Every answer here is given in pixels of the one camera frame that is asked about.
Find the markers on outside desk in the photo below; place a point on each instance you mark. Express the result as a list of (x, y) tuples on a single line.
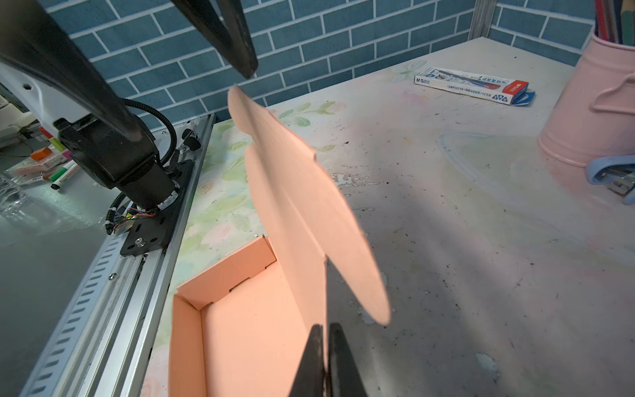
[(44, 165)]

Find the white pen box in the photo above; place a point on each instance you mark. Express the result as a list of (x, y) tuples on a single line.
[(510, 92)]

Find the pink pencil cup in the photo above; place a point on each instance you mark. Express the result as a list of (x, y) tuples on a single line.
[(594, 116)]

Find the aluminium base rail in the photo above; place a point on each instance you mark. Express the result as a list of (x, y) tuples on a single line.
[(102, 344)]

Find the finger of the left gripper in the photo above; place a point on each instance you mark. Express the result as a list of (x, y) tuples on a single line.
[(229, 35)]

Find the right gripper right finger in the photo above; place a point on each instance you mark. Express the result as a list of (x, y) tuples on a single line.
[(343, 377)]

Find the small blue stapler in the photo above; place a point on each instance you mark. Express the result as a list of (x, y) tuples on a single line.
[(616, 172)]

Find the orange paper box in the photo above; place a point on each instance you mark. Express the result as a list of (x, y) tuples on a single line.
[(240, 327)]

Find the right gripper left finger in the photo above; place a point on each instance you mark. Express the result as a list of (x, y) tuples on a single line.
[(309, 378)]

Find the bundle of coloured pencils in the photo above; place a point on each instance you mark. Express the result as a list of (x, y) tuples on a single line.
[(614, 21)]

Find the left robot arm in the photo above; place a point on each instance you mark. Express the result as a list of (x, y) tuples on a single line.
[(50, 75)]

